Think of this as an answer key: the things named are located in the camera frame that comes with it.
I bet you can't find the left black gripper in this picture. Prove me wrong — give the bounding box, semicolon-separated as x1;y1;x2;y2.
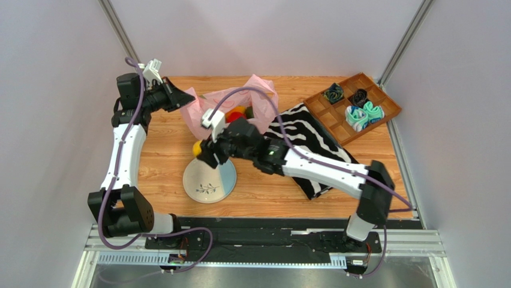
140;77;196;114

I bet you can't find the red apple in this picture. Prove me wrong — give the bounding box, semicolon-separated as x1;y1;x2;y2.
226;111;247;123

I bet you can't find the yellow lemon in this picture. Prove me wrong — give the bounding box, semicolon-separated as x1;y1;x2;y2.
192;140;202;158

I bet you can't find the pink peach plastic bag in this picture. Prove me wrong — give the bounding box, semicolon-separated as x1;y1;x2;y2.
179;74;278;140

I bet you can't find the green lime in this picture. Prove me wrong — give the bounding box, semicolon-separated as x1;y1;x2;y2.
245;106;254;119

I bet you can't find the yellow orange mango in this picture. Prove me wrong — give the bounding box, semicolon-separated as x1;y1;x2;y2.
231;106;246;114

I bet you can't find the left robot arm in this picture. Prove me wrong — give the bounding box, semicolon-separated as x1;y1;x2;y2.
88;73;194;238

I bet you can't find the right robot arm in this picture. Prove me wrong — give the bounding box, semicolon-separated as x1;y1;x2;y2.
193;118;395;242

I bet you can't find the light blue plate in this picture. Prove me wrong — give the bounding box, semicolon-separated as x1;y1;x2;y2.
183;159;237;204

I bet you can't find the zebra striped cloth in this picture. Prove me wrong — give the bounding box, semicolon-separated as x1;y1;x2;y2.
264;103;359;200

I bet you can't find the dark patterned rolled sock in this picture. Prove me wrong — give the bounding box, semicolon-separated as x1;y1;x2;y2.
322;83;344;104

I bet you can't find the mint white rolled sock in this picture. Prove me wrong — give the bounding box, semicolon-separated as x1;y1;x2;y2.
345;106;369;132

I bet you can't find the black rolled sock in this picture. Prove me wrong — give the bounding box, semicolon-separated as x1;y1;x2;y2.
348;89;368;108

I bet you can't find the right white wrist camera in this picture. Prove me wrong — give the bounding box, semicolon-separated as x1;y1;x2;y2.
201;109;226;142

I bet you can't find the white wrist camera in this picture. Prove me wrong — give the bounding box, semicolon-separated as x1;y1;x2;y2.
201;109;226;142
142;58;163;86

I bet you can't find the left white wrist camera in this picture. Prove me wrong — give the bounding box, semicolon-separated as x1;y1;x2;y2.
142;58;163;86

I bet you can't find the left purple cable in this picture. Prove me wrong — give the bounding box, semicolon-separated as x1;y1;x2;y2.
97;56;214;275

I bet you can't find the purple cable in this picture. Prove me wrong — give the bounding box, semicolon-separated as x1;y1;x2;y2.
97;56;214;275
208;86;414;278

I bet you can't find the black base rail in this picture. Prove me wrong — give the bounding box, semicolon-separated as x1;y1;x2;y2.
106;215;424;265

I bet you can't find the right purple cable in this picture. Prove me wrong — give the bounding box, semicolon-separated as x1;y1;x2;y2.
208;86;414;278

